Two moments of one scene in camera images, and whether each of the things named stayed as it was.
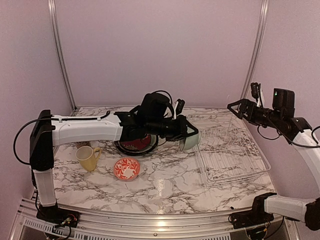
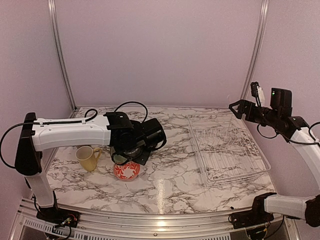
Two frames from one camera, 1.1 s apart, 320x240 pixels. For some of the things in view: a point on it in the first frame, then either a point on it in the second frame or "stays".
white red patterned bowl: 126,169 stays
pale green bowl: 191,141 → 118,158
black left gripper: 182,129 → 142,160
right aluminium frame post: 256,50 stays
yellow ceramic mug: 88,157 stays
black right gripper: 245,104 stays
